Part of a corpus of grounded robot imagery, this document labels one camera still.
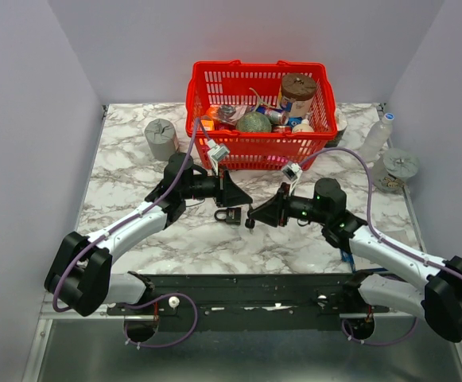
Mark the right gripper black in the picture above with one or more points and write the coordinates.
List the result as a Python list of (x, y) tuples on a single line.
[(275, 208)]

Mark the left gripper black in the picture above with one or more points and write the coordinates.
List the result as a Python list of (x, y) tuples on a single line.
[(228, 193)]

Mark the black padlock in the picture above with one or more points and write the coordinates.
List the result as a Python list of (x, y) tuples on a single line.
[(230, 215)]

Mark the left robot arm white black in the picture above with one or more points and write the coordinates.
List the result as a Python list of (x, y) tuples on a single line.
[(80, 275)]

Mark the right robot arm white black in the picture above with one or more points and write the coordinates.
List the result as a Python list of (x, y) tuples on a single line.
[(427, 287)]

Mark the orange small box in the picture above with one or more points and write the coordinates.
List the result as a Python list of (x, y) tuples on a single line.
[(208, 124)]

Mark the green melon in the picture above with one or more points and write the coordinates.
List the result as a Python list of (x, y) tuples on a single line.
[(254, 122)]

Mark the red soda can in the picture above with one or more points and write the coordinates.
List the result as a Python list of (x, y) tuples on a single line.
[(282, 129)]

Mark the crumpled snack packet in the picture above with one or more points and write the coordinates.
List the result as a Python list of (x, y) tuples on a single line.
[(228, 114)]

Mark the blue white booklet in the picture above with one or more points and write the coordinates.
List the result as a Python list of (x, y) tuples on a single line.
[(348, 258)]

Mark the red blue drink can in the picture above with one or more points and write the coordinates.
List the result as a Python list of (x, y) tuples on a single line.
[(275, 116)]

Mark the white pump bottle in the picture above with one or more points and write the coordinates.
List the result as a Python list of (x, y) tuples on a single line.
[(303, 126)]

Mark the grey taped can left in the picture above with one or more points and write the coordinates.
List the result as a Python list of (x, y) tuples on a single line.
[(162, 140)]

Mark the grey taped can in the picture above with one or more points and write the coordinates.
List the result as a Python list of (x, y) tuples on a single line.
[(162, 140), (392, 169)]

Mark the grey taped can right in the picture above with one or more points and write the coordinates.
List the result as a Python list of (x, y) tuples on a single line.
[(392, 169)]

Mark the brown lid cylindrical canister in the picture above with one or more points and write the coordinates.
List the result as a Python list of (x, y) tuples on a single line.
[(296, 94)]

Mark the clear plastic water bottle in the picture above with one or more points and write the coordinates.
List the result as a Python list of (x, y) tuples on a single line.
[(377, 137)]

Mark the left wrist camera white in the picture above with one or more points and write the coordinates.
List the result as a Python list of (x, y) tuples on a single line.
[(216, 153)]

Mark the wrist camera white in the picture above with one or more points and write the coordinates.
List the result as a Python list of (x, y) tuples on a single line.
[(216, 153), (293, 172)]

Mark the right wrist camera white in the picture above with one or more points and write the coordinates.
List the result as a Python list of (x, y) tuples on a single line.
[(293, 172)]

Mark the black mounting rail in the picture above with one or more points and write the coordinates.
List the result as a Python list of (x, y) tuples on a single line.
[(249, 302)]

